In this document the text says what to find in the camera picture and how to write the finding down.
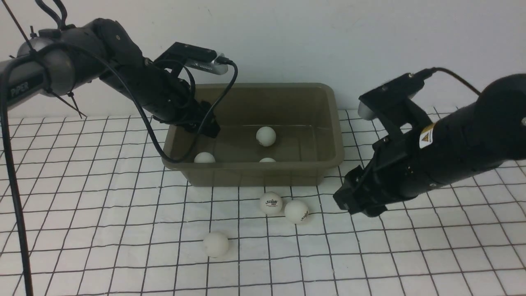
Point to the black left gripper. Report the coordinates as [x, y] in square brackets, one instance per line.
[167, 90]

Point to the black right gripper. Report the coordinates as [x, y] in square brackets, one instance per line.
[395, 174]

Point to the white ball black print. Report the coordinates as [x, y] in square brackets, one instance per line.
[296, 211]

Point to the white ball red logo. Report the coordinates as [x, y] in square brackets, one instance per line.
[270, 203]

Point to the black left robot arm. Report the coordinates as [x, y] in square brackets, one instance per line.
[59, 61]

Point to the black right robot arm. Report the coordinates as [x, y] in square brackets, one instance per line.
[475, 138]

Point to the olive plastic bin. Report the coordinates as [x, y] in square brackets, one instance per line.
[309, 139]

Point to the white grid tablecloth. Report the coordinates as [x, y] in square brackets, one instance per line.
[104, 217]

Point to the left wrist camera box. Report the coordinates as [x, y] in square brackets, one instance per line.
[195, 57]

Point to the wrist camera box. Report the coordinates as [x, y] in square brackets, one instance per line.
[392, 104]
[195, 57]

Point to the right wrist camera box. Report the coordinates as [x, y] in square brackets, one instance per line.
[392, 104]

